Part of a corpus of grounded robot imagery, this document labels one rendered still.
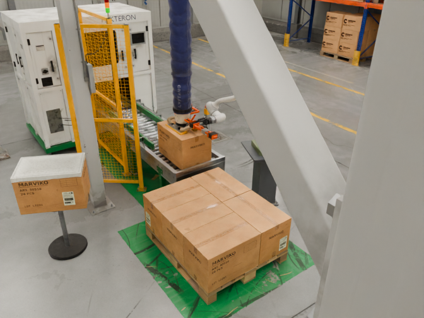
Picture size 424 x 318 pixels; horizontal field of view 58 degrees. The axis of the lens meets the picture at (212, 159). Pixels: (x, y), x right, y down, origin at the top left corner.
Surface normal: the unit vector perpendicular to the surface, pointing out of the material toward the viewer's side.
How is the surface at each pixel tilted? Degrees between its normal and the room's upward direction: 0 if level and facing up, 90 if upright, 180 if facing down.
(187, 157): 90
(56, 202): 90
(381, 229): 90
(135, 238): 0
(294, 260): 0
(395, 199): 90
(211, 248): 0
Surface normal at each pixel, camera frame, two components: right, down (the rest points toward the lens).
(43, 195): 0.18, 0.48
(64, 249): 0.00, -0.88
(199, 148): 0.56, 0.41
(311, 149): 0.42, -0.34
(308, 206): -0.81, 0.28
